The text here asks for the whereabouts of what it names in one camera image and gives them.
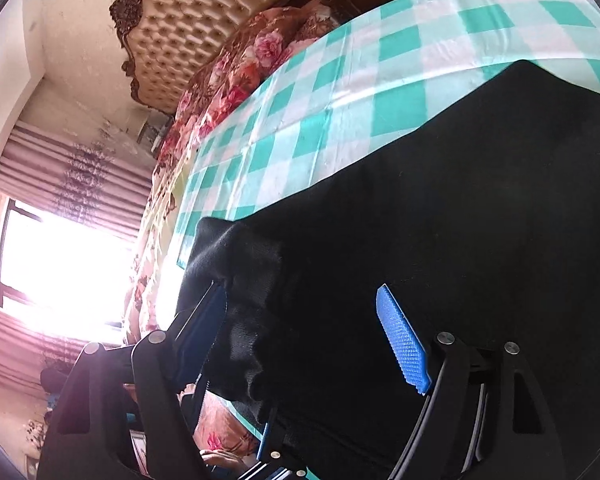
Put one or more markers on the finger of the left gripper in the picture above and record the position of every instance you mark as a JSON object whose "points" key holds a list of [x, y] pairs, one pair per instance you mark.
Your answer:
{"points": [[264, 449]]}

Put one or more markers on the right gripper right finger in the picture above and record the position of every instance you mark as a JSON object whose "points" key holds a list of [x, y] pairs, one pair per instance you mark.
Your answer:
{"points": [[484, 414]]}

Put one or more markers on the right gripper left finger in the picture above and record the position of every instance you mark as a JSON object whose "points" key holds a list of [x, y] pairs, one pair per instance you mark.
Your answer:
{"points": [[118, 416]]}

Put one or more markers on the black pants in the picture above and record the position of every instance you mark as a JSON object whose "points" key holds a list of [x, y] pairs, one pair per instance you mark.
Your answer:
{"points": [[484, 222]]}

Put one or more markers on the window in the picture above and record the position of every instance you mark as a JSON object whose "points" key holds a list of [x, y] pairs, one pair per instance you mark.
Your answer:
{"points": [[61, 278]]}

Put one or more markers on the pink curtain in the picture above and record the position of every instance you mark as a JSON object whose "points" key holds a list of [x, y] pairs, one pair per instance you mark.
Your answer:
{"points": [[88, 183]]}

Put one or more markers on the floral quilt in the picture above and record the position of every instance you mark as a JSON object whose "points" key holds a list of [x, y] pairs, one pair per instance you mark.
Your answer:
{"points": [[260, 46]]}

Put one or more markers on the teal checkered cloth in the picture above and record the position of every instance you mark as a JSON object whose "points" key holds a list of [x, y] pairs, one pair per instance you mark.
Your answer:
{"points": [[370, 81]]}

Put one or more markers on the tufted tan headboard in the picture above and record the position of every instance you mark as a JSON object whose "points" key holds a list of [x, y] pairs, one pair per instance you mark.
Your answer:
{"points": [[167, 41]]}

